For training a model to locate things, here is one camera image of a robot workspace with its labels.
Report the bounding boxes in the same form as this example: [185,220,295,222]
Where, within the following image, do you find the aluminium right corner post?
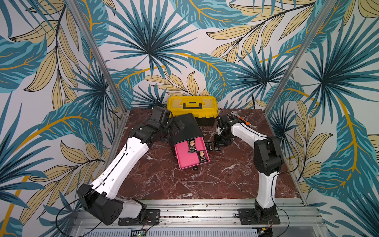
[264,0,337,115]

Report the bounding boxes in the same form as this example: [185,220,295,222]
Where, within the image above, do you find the orange black pliers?
[230,111,251,125]

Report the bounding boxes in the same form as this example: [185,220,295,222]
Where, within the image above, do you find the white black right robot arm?
[214,114,284,225]

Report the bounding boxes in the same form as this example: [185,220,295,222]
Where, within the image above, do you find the black cookie packet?
[205,142,214,151]
[187,139,197,153]
[197,150,208,164]

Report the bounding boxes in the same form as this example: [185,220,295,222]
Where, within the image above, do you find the black drawer cabinet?
[168,114,204,150]

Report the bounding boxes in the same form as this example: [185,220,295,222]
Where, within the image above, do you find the yellow black toolbox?
[167,96,218,126]

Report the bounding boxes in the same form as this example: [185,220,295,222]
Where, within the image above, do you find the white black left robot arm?
[78,107,184,225]

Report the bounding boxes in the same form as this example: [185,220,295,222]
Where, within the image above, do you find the aluminium corner post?
[63,0,128,115]
[264,0,337,115]

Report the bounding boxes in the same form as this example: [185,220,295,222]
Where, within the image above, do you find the aluminium front rail base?
[69,197,331,237]

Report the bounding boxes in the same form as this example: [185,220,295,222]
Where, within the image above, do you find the aluminium left corner post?
[63,0,128,115]

